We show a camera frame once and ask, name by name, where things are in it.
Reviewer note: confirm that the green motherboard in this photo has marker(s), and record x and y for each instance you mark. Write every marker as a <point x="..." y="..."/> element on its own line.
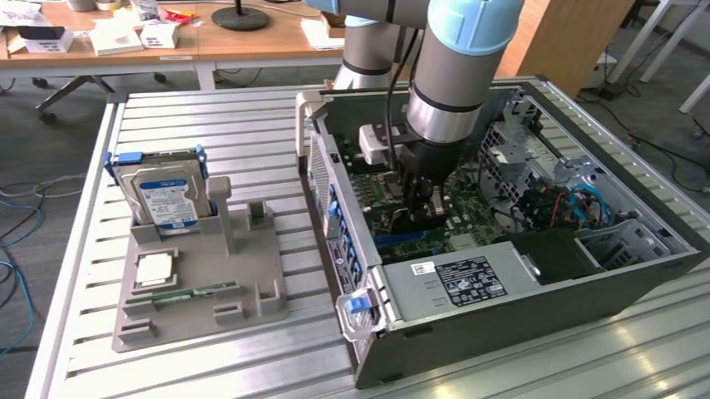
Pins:
<point x="472" y="216"/>

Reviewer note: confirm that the grey cup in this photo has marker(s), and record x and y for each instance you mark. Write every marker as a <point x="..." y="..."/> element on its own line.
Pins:
<point x="81" y="5"/>

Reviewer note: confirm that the white box with label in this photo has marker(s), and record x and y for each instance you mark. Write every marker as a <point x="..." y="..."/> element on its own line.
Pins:
<point x="159" y="37"/>

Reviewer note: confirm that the red packet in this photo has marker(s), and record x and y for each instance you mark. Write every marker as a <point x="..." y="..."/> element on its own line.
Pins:
<point x="178" y="16"/>

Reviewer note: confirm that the grey power supply unit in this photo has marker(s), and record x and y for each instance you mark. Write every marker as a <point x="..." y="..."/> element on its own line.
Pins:
<point x="422" y="287"/>

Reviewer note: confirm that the blue case latch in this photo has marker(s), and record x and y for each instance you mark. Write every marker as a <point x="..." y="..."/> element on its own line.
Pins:
<point x="357" y="305"/>

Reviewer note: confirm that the white open cardboard box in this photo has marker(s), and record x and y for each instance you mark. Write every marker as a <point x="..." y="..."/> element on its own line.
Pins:
<point x="117" y="41"/>

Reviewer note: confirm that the small black case switch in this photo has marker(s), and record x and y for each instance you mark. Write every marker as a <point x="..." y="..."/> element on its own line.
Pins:
<point x="336" y="158"/>

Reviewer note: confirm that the CPU socket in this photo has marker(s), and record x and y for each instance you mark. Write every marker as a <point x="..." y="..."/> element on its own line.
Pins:
<point x="388" y="187"/>

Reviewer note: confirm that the wooden cabinet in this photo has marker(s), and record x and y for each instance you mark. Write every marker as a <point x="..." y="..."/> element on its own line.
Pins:
<point x="577" y="41"/>

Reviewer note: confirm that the tape roll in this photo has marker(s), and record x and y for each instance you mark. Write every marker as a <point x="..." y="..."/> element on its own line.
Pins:
<point x="109" y="5"/>

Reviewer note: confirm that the silver CPU chip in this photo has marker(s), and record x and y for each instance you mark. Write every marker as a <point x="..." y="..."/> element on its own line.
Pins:
<point x="153" y="270"/>

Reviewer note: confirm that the green RAM stick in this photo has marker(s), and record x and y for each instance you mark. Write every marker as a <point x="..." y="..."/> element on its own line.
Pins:
<point x="178" y="295"/>

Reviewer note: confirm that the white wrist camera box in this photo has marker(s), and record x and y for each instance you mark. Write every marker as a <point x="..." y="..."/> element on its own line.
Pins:
<point x="377" y="145"/>

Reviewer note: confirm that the dark open PC case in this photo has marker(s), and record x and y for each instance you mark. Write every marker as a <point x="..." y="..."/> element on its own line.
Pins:
<point x="500" y="332"/>

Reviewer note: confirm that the hard disk in blue caddy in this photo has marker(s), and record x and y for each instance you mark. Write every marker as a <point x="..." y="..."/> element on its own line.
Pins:
<point x="163" y="199"/>

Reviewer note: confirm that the silver disk bay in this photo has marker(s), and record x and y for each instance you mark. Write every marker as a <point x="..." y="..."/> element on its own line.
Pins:
<point x="627" y="245"/>

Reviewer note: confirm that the white paper sheets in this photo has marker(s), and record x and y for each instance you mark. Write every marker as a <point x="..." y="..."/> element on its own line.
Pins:
<point x="19" y="14"/>

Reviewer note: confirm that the wooden desk white frame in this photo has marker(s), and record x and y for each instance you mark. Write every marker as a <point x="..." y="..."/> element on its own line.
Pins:
<point x="250" y="45"/>

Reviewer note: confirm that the white table frame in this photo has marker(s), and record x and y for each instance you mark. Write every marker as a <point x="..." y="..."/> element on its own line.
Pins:
<point x="633" y="50"/>

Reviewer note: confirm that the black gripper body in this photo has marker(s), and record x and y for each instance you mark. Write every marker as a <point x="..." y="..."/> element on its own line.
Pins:
<point x="433" y="162"/>

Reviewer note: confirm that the black graphics card with fan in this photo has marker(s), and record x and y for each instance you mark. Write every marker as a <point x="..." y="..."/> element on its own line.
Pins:
<point x="405" y="226"/>

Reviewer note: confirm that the black floor power strip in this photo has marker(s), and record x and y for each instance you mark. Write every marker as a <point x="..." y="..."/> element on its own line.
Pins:
<point x="608" y="92"/>

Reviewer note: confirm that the blue card retainer clip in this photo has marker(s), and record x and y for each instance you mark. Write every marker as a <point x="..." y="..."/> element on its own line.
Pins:
<point x="357" y="273"/>
<point x="350" y="252"/>
<point x="344" y="232"/>
<point x="333" y="212"/>

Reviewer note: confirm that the black round lamp base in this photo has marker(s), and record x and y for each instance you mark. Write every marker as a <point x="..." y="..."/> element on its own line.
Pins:
<point x="240" y="20"/>

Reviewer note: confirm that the white booklet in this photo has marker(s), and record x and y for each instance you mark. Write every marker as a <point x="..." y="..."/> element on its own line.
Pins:
<point x="320" y="35"/>

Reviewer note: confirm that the white box black lid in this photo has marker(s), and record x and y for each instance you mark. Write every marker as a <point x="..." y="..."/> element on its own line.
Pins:
<point x="47" y="43"/>

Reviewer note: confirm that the black caster leg frame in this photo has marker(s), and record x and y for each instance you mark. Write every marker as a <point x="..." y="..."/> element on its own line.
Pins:
<point x="70" y="92"/>

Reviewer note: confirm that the brown cardboard box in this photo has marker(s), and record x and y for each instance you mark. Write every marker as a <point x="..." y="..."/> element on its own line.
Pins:
<point x="333" y="21"/>

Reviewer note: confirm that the grey plastic parts rack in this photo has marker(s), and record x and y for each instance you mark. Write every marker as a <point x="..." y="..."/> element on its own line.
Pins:
<point x="250" y="270"/>

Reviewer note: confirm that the blue expansion slot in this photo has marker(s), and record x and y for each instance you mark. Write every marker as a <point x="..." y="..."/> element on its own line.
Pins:
<point x="386" y="241"/>

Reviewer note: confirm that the perforated metal drive cage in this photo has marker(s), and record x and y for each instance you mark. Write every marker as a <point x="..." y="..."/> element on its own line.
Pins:
<point x="510" y="166"/>

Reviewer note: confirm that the clear plastic bag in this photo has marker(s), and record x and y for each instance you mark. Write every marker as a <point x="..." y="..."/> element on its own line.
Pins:
<point x="147" y="8"/>

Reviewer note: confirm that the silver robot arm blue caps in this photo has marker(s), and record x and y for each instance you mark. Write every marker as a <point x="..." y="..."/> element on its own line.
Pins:
<point x="456" y="62"/>

